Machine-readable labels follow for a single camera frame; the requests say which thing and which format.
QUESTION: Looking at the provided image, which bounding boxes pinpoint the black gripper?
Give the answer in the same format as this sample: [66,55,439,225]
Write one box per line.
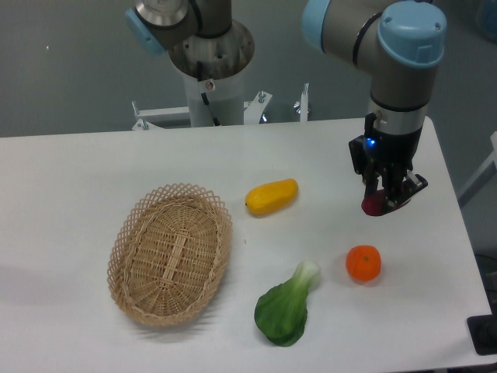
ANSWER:
[349,128,428,210]

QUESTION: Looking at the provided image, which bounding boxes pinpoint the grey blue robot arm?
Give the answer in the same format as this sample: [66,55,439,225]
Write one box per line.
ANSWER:
[125,1,447,216]

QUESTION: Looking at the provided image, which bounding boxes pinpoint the orange tangerine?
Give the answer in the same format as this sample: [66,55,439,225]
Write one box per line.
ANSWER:
[346,245,382,282]

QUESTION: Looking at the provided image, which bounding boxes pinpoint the yellow mango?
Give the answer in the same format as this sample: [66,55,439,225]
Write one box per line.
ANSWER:
[245,179,299,216]

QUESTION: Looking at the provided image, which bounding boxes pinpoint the green bok choy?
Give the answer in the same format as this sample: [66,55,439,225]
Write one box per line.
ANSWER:
[254,260,321,347]

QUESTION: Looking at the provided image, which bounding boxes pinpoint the black device at table edge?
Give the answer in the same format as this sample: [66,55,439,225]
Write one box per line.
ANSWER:
[467,315,496,356]

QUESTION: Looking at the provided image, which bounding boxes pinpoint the oval woven wicker basket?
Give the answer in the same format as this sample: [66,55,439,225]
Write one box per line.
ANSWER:
[107,183,232,327]

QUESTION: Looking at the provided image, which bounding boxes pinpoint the white frame at right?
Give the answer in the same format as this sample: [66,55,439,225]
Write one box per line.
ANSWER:
[456,131,497,207]

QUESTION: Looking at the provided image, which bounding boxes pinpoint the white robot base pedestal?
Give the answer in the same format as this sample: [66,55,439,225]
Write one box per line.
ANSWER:
[167,21,256,127]

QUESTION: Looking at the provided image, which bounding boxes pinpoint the black cable on pedestal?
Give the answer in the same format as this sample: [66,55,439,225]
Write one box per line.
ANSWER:
[195,61,221,127]

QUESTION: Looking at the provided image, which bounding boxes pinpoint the white metal mounting frame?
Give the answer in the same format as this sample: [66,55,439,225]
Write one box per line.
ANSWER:
[130,82,311,131]

